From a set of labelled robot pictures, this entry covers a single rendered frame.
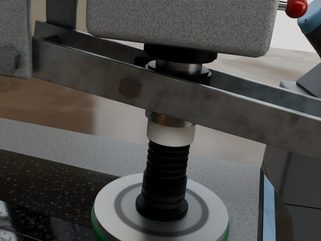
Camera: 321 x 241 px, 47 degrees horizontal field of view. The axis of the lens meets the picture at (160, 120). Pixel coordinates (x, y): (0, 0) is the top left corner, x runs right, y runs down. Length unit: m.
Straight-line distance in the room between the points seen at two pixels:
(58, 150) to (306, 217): 1.16
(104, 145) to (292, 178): 0.93
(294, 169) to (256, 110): 1.12
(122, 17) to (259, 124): 0.21
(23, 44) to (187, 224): 0.34
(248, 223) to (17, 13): 0.47
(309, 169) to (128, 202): 1.08
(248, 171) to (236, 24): 0.49
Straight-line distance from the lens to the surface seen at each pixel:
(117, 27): 0.41
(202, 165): 0.82
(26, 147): 0.85
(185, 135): 0.51
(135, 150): 0.85
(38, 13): 5.84
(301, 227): 1.73
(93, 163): 0.78
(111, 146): 0.86
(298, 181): 1.60
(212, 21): 0.39
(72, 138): 0.89
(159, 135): 0.51
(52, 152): 0.82
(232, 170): 0.82
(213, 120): 0.47
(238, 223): 0.66
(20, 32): 0.48
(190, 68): 0.49
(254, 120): 0.47
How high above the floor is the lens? 1.23
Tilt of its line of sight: 21 degrees down
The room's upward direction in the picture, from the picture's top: 6 degrees clockwise
